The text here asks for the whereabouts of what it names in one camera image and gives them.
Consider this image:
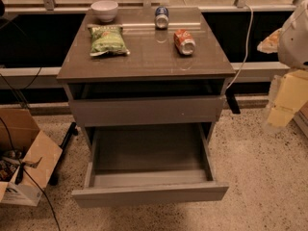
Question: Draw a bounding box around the cardboard box left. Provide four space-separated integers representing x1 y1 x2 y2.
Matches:
0 109 62 206

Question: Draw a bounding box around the cardboard box right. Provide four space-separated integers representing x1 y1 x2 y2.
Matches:
294 102 308 138

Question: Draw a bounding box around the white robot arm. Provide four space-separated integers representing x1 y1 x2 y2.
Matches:
257 0 308 128

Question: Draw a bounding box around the white cable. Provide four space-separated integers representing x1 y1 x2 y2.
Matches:
225 3 254 91

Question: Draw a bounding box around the white bowl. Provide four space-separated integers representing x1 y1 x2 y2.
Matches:
90 0 118 22

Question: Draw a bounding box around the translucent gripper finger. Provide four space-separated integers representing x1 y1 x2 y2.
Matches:
257 29 281 54

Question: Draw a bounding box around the black stand leg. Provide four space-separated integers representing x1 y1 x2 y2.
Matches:
48 122 78 186

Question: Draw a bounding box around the grey drawer cabinet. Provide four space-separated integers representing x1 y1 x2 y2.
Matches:
57 8 235 142

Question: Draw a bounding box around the grey top drawer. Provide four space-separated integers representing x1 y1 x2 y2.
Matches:
69 96 224 127

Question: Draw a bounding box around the grey drawer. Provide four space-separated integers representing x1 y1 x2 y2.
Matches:
69 96 224 127
72 123 228 208

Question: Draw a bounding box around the cardboard box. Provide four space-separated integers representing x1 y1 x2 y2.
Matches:
0 109 62 206
294 102 308 138

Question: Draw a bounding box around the orange soda can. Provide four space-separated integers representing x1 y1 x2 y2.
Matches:
173 29 195 56

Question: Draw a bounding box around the green chip bag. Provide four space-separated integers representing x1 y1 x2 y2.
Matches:
88 24 129 57

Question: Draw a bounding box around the blue soda can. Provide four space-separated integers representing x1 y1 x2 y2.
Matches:
155 6 169 29

